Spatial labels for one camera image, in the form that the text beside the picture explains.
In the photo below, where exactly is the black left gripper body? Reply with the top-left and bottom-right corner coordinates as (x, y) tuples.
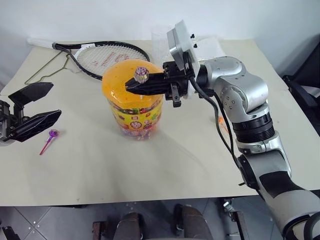
(0, 99), (26, 147)

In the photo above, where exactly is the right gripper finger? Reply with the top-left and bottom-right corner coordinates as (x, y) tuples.
(125, 84), (168, 97)
(124, 71), (168, 89)

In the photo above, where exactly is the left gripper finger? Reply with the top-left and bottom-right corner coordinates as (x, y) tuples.
(8, 81), (54, 119)
(8, 109), (63, 143)

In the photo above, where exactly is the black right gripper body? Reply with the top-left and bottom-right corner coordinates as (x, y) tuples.
(162, 60), (196, 108)

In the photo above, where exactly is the purple white swirl lollipop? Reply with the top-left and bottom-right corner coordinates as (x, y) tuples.
(134, 66), (150, 100)

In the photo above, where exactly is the orange plastic lollipop jar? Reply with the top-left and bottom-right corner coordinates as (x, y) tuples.
(101, 59), (165, 142)

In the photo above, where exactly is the purple lollipop pink stick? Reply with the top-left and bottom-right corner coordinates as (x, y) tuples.
(39, 128), (61, 156)

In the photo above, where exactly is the clear plastic cup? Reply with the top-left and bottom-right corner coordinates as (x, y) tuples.
(151, 23), (173, 63)

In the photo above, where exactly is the clear plastic bag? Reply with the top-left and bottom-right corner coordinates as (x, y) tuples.
(193, 36), (226, 62)

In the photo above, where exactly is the white paper roll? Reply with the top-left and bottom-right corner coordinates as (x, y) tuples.
(26, 37), (55, 49)

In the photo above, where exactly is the black tennis racket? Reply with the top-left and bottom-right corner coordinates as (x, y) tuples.
(51, 41), (151, 81)

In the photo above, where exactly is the orange lollipop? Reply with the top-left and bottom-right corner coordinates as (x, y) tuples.
(217, 115), (230, 134)

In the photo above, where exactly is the brown wooden block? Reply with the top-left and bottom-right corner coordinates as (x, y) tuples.
(91, 221), (109, 240)

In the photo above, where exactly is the black office chair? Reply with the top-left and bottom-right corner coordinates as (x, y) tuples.
(282, 34), (320, 137)

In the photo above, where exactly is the dark rounded shape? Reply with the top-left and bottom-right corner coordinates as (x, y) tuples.
(173, 203), (213, 240)
(119, 211), (148, 240)

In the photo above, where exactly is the thin wire clothes hanger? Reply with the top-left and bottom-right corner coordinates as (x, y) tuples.
(24, 51), (85, 86)

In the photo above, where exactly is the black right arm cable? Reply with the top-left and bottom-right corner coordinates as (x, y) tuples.
(183, 52), (247, 187)

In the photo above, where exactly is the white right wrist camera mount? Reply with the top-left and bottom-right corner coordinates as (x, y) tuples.
(166, 20), (201, 101)

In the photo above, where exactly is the black frame part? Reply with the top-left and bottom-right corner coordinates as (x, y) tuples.
(0, 219), (22, 240)

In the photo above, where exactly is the metal table bracket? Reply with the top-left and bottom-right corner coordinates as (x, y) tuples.
(222, 198), (252, 240)

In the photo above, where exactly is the black looped cable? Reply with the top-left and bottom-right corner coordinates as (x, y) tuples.
(303, 212), (320, 240)

